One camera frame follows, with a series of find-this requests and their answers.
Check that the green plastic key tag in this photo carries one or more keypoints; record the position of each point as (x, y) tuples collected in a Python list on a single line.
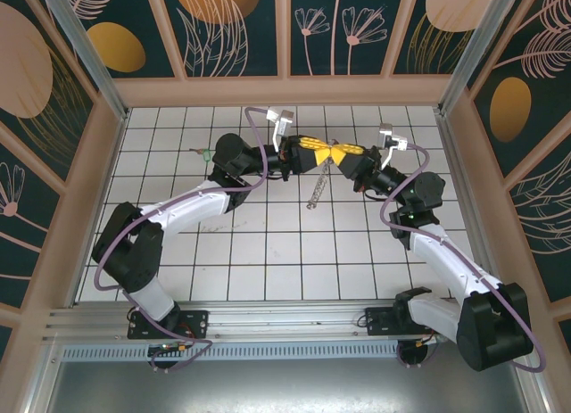
[(208, 155)]

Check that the silver key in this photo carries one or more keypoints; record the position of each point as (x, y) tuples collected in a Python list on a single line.
[(196, 151)]

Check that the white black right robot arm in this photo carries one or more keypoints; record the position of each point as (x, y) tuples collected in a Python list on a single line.
[(446, 261)]

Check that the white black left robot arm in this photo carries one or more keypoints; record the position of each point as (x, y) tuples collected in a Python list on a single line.
[(187, 208)]

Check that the side panel with feather leaf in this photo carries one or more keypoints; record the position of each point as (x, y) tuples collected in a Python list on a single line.
[(544, 217)]

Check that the side panel with amber oval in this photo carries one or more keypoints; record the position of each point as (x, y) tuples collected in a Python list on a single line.
[(535, 96)]

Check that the side panel with large pale disc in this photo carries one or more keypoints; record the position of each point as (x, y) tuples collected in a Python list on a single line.
[(27, 74)]

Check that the side panel with single flower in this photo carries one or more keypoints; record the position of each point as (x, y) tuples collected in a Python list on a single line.
[(22, 234)]

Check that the grey metal sheet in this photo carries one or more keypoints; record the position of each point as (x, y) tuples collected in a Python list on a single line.
[(285, 386)]

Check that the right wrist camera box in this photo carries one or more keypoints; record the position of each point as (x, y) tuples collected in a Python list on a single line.
[(386, 134)]

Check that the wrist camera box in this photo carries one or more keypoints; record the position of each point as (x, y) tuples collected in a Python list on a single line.
[(386, 134), (283, 118)]

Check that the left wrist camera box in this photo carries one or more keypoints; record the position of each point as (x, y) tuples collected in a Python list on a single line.
[(283, 118)]

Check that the aluminium side rail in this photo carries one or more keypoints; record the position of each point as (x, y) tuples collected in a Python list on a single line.
[(455, 154)]

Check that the wall panel with flower outlines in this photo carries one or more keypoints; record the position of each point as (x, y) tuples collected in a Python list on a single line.
[(330, 56)]

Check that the wall panel with leaf outlines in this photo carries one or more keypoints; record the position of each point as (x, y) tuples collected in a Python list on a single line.
[(267, 38)]

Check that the wall panel with pale disc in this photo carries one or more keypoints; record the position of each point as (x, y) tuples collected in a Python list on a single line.
[(415, 52)]

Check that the wall panel with yellow oval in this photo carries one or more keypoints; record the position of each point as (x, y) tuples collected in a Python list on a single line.
[(151, 29)]

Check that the aluminium frame post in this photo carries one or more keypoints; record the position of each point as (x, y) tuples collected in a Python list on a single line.
[(89, 56), (473, 43)]

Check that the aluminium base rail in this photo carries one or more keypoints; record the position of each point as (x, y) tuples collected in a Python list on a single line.
[(285, 317)]

